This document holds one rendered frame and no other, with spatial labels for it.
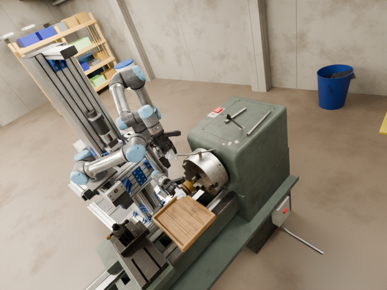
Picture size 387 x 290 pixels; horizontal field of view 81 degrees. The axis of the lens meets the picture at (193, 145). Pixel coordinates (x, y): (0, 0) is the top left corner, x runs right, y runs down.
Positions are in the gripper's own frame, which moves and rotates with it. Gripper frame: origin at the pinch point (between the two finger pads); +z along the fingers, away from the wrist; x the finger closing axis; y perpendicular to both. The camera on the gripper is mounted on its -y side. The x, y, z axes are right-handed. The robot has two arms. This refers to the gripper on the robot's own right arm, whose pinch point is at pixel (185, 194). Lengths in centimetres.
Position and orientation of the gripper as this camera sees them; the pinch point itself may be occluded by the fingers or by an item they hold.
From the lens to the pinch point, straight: 148.7
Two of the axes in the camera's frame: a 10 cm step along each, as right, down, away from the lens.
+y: -7.2, 5.8, -3.9
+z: 6.4, 3.2, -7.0
